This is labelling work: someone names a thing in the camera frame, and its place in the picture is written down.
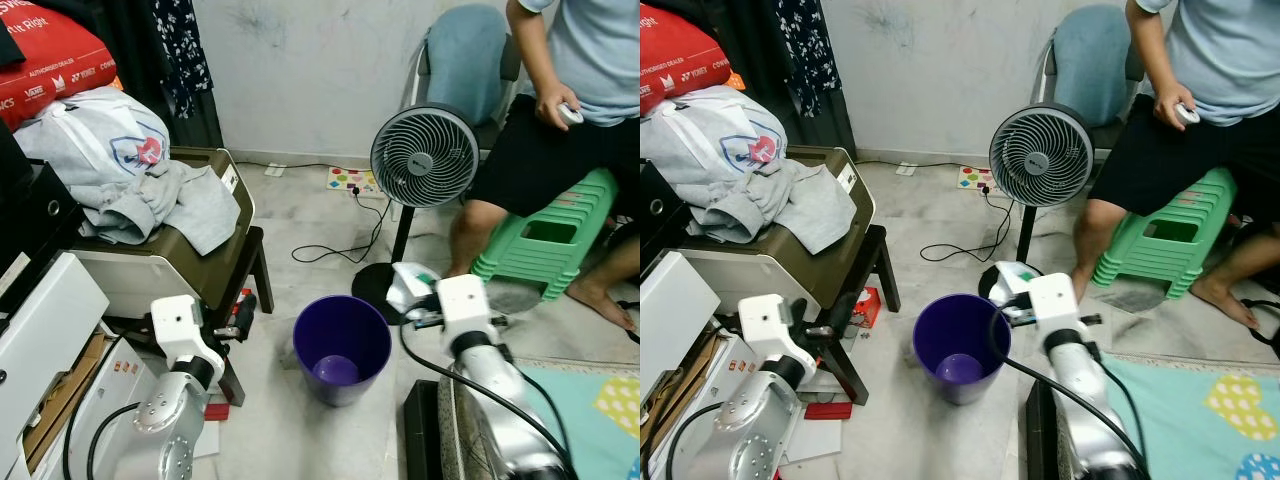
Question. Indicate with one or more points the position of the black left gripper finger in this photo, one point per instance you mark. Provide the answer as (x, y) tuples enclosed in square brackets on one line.
[(246, 305), (840, 328)]

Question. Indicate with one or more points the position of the white paper carton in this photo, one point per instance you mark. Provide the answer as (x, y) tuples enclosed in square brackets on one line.
[(1010, 285), (408, 285)]

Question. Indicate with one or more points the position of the white handheld controller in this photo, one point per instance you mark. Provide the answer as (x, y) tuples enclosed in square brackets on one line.
[(572, 114), (1187, 114)]

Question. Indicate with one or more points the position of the person's right hand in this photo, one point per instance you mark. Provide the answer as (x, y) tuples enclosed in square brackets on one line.
[(1168, 100), (552, 100)]

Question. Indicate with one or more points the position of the olive and cream storage box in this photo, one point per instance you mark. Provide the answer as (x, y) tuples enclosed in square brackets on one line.
[(810, 270), (190, 270)]

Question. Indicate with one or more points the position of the flat red packet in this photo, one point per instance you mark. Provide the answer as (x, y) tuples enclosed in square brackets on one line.
[(830, 410), (218, 410)]

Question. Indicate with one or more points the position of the white appliance box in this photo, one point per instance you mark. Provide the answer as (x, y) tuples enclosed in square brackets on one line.
[(675, 320), (45, 320)]

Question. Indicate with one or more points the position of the white floor power socket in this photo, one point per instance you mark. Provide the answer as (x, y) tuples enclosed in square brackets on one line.
[(276, 170), (905, 169)]

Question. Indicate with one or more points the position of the stacked green plastic stools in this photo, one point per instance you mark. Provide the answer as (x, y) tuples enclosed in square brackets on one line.
[(550, 240), (1170, 240)]

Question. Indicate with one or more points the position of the black standing fan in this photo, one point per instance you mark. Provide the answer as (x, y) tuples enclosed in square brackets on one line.
[(1040, 155), (425, 155)]

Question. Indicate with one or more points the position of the black cabinet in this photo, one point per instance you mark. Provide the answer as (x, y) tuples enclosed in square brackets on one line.
[(30, 220), (665, 225)]

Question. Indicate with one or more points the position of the grey hoodie with logo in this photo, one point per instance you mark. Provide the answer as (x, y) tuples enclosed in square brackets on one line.
[(730, 160), (110, 160)]

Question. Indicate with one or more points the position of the turquoise blanket with colourful shapes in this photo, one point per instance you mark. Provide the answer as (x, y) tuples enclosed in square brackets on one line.
[(1200, 420), (590, 430)]

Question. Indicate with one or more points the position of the seated person in black shorts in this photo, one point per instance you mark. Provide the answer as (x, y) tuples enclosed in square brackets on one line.
[(560, 160), (1180, 160)]

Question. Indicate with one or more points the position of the blue padded chair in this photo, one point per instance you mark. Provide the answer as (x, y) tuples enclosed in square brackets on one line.
[(465, 60), (1090, 60)]

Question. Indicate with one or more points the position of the dark floral hanging cloth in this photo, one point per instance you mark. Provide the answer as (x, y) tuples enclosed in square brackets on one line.
[(182, 50), (803, 50)]

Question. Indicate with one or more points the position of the red sports bag white print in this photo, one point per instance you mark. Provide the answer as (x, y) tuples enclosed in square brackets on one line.
[(680, 55), (50, 65)]

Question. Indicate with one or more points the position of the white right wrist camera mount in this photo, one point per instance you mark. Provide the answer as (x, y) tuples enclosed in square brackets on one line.
[(462, 305), (1055, 300)]

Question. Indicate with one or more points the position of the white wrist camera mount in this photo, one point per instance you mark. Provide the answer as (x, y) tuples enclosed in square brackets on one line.
[(180, 325), (1055, 300), (768, 325), (462, 305)]

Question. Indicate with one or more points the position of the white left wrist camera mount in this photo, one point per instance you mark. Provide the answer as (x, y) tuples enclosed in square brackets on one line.
[(768, 325), (180, 325)]

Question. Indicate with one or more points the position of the black bed frame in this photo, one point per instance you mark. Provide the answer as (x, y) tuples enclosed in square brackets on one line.
[(1037, 440), (420, 430)]

